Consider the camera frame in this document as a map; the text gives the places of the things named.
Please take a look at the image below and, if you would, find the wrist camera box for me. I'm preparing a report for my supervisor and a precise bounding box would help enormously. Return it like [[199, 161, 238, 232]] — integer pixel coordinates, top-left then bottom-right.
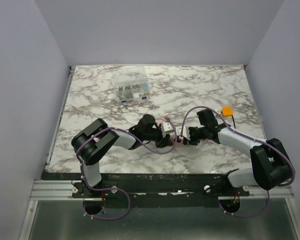
[[160, 121, 174, 137], [176, 125, 191, 141]]

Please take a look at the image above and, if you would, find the pink folding umbrella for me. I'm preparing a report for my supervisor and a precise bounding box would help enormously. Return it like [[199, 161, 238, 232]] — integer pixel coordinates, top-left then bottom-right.
[[157, 120, 184, 144]]

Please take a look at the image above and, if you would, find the aluminium frame rail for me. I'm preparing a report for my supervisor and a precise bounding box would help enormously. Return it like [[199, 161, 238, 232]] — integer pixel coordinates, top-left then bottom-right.
[[18, 180, 72, 240]]

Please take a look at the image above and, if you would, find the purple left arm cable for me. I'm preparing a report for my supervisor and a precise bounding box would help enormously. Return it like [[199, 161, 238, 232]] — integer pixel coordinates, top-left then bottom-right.
[[76, 117, 181, 221]]

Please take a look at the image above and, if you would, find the yellow tape measure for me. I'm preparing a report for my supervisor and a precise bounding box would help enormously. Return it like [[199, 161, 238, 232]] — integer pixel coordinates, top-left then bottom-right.
[[221, 106, 236, 129]]

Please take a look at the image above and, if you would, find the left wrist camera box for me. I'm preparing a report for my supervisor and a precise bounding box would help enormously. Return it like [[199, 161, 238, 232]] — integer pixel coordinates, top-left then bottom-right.
[[160, 121, 174, 137]]

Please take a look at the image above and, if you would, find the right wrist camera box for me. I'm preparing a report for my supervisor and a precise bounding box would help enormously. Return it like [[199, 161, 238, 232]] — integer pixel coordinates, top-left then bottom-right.
[[176, 125, 191, 141]]

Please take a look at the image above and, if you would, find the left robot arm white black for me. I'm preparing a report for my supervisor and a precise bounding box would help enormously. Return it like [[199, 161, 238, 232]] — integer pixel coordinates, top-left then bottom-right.
[[71, 114, 178, 191]]

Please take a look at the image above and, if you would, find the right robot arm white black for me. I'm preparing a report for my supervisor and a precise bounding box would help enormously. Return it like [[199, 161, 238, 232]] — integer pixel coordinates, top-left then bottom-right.
[[179, 106, 296, 191]]

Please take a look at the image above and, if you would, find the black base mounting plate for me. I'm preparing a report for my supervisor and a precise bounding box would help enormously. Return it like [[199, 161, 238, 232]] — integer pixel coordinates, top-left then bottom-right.
[[41, 171, 256, 210]]

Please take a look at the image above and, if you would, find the clear plastic organizer box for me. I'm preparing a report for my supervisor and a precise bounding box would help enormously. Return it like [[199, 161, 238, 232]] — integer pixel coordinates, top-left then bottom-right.
[[113, 65, 151, 104]]

